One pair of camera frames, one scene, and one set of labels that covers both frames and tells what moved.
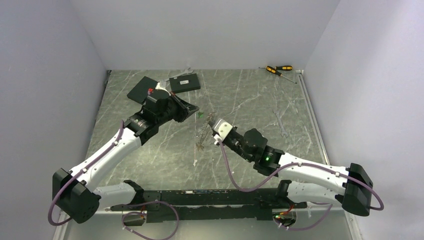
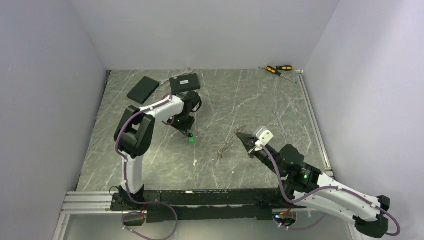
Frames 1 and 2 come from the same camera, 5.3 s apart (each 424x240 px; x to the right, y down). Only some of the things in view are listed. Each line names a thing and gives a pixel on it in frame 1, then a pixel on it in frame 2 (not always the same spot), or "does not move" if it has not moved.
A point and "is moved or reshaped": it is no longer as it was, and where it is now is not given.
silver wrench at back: (188, 71) does not move
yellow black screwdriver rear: (281, 67) does not move
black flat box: (139, 92) does not move
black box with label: (184, 83) does not move
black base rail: (200, 205) does not move
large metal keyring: (209, 115) is moved or reshaped
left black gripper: (185, 109) -> (182, 128)
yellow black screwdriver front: (273, 70) does not move
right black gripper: (211, 124) -> (247, 140)
